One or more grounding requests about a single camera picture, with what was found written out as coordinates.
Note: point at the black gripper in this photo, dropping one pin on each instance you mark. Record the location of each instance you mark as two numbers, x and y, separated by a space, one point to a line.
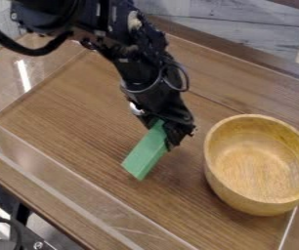
160 103

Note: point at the green rectangular block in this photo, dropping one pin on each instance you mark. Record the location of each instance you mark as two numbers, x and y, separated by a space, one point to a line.
146 152

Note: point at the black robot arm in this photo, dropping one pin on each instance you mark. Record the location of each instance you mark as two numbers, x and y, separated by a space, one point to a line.
113 27

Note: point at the brown wooden bowl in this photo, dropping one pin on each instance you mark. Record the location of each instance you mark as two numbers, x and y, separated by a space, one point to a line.
250 153

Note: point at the black table leg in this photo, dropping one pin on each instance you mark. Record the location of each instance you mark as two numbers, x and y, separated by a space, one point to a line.
21 213

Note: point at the clear acrylic tray wall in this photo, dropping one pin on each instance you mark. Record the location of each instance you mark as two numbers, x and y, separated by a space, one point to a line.
66 131

